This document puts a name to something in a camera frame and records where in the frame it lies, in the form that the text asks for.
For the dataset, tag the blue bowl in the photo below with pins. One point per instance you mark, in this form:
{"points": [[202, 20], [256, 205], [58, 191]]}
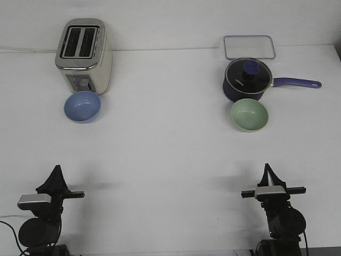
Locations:
{"points": [[83, 107]]}

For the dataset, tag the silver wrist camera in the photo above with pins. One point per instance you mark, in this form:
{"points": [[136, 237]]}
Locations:
{"points": [[33, 201], [263, 191]]}

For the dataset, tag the green bowl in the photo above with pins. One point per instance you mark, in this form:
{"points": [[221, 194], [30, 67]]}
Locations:
{"points": [[249, 115]]}

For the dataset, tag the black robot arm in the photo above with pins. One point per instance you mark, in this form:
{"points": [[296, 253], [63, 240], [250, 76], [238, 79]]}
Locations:
{"points": [[285, 223], [41, 233]]}

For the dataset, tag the glass pot lid blue knob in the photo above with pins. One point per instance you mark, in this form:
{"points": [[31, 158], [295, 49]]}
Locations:
{"points": [[248, 75]]}

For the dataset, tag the clear container lid blue rim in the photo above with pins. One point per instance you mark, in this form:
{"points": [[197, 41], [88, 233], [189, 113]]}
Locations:
{"points": [[249, 46]]}

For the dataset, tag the dark blue saucepan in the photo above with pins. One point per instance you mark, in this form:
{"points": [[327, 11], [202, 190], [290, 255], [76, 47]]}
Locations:
{"points": [[235, 95]]}

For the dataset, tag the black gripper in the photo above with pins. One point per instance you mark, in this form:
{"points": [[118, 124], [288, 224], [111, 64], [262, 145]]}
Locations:
{"points": [[272, 202], [57, 189]]}

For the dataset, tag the cream and steel toaster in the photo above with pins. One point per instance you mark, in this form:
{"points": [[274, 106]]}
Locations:
{"points": [[83, 57]]}

